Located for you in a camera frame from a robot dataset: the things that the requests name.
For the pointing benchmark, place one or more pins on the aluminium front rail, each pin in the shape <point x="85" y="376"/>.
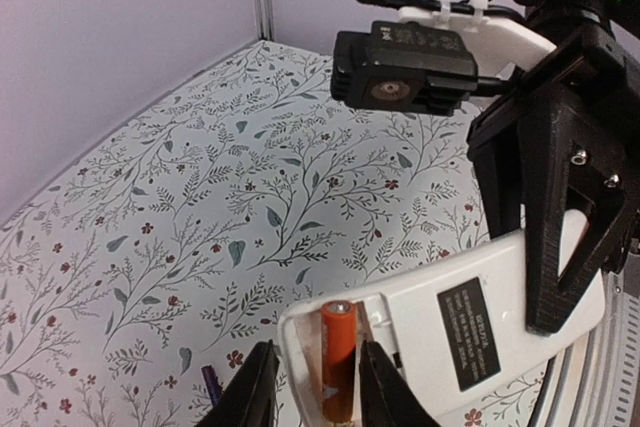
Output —
<point x="595" y="381"/>

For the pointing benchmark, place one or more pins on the orange AAA battery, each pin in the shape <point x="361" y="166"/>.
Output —
<point x="339" y="341"/>

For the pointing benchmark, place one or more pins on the dark purple AAA battery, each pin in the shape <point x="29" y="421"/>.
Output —
<point x="212" y="384"/>

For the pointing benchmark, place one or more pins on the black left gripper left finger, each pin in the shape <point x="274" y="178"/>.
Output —
<point x="250" y="398"/>

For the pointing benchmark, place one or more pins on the floral patterned table mat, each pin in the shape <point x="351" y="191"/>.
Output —
<point x="178" y="241"/>

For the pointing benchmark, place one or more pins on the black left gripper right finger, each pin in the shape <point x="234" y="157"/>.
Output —
<point x="385" y="398"/>

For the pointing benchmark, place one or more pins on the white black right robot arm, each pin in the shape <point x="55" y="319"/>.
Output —
<point x="557" y="20"/>

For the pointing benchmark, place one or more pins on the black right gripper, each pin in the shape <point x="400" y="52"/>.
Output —
<point x="563" y="146"/>

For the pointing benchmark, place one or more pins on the white remote control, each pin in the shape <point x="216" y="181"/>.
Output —
<point x="458" y="327"/>

